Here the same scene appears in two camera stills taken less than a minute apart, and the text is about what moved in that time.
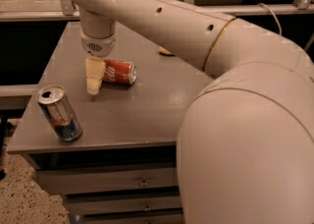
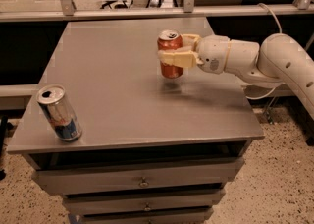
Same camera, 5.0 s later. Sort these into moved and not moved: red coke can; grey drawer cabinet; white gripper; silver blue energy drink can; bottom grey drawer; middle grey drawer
Moved: red coke can; white gripper
Not moved: middle grey drawer; bottom grey drawer; silver blue energy drink can; grey drawer cabinet
